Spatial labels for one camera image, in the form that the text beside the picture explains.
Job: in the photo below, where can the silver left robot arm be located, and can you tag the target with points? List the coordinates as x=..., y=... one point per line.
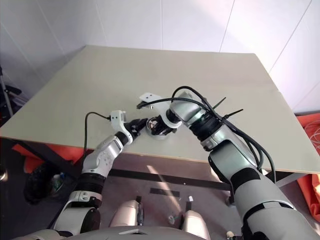
x=102, y=155

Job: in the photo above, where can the beige rounded robot knee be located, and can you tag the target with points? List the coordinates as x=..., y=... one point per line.
x=195, y=222
x=123, y=213

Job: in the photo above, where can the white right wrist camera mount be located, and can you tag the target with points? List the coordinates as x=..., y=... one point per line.
x=150, y=97

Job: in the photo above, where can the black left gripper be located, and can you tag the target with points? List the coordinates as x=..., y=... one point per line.
x=132, y=132

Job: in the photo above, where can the black folding cart frame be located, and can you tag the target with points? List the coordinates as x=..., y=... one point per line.
x=10, y=91

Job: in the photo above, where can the orange fabric cover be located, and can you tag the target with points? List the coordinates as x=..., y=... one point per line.
x=312, y=197
x=75, y=153

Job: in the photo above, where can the black zip tie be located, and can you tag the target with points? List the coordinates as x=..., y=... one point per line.
x=219, y=102
x=232, y=113

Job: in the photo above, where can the black table frame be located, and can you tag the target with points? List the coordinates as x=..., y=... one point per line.
x=162, y=178

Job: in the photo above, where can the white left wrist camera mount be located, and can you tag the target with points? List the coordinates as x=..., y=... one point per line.
x=116, y=117

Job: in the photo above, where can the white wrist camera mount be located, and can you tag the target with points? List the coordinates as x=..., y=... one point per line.
x=150, y=97
x=116, y=117

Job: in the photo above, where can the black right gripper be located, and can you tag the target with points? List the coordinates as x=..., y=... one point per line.
x=165, y=128

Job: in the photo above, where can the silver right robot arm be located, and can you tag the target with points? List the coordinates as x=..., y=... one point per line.
x=232, y=160

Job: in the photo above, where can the black fuzzy round object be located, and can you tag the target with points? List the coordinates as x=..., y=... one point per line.
x=37, y=185

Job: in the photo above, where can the black floor tape strip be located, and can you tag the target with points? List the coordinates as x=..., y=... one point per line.
x=165, y=192

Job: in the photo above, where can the silver robot torso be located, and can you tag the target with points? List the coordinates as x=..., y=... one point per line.
x=120, y=233

